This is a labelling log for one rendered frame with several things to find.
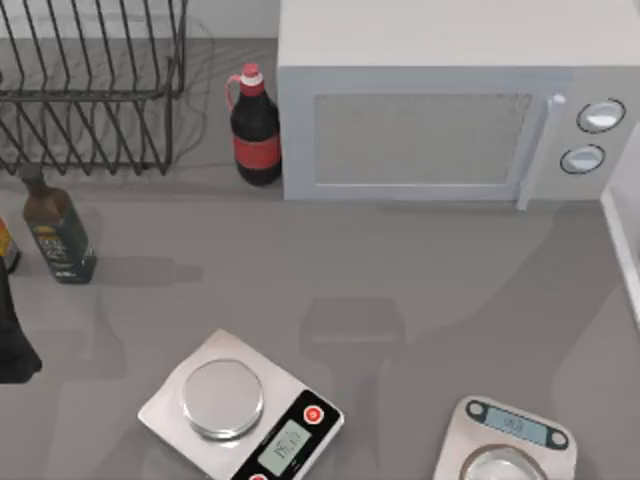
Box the pale microwave oven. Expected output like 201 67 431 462
276 0 640 203

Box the silver scale with blue display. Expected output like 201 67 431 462
432 395 578 480

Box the microwave knob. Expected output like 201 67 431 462
576 98 627 134
559 144 607 175

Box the silver scale with black panel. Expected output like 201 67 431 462
137 328 346 480

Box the dark bottle with red label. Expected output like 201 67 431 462
224 63 283 188

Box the black wire dish rack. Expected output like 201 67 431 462
0 0 190 177

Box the dark green oil bottle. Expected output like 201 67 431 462
18 165 98 286

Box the microwave door handle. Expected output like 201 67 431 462
514 93 567 212

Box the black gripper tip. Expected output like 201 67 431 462
0 259 43 385

